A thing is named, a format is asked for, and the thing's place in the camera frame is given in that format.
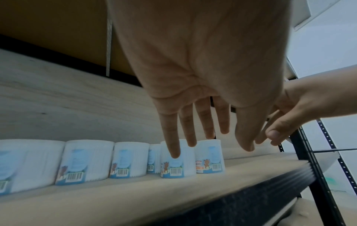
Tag person's left hand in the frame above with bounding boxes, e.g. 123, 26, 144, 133
106, 0, 292, 159

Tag person's right hand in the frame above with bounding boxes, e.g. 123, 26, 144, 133
255, 74, 321, 146

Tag white jar with blue label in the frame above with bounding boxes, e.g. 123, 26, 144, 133
160, 139, 196, 179
195, 139, 226, 175

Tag black frame wooden shelf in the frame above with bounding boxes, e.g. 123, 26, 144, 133
0, 0, 357, 226

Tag cotton bud tubs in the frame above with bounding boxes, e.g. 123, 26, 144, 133
0, 138, 163, 197

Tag person's right forearm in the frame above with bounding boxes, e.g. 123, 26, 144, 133
318, 65, 357, 121

